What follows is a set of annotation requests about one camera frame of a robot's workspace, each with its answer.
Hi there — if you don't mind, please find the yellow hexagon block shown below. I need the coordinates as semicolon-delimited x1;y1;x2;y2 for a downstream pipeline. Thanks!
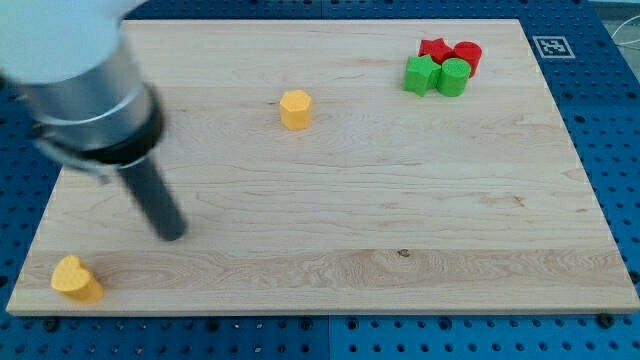
279;90;313;131

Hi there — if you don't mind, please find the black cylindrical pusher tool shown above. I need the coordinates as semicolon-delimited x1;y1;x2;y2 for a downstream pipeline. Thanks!
117;156;187;241

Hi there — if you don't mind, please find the wooden board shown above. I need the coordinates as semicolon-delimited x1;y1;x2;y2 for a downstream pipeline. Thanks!
7;19;639;316

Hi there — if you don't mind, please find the white fiducial marker tag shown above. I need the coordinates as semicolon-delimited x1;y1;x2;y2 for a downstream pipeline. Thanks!
532;35;575;59

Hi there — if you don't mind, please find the green star block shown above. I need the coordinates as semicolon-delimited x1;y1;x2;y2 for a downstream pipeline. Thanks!
403;55;442;97

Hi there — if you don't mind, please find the red star block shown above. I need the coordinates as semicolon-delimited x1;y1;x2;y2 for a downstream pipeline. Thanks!
418;38;454;65

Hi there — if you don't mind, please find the white cable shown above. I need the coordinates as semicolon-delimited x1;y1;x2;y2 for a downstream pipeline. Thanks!
610;14;640;48

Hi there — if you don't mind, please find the red cylinder block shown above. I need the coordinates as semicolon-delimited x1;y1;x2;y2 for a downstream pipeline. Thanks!
453;41;483;77

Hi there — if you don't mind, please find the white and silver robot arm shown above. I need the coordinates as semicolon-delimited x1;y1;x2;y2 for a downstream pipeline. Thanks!
1;0;163;179

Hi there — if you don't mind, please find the yellow heart block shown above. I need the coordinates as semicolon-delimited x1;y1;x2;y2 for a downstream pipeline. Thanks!
50;254;104;304

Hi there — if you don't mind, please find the green cylinder block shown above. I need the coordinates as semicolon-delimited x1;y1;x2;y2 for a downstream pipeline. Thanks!
437;58;472;97

